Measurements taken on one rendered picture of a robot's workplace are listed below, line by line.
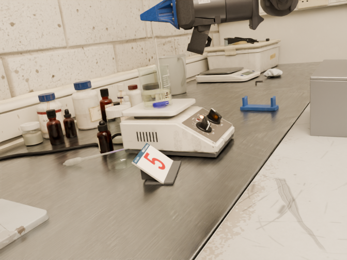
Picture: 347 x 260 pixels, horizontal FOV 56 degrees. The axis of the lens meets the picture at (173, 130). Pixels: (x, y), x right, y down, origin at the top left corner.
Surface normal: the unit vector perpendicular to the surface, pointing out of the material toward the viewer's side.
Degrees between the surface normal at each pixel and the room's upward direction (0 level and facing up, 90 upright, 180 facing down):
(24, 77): 90
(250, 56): 93
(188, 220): 0
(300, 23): 90
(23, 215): 0
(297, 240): 0
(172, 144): 90
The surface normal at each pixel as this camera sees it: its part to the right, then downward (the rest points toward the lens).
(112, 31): 0.86, 0.04
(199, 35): -0.11, 0.30
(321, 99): -0.51, 0.29
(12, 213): -0.11, -0.96
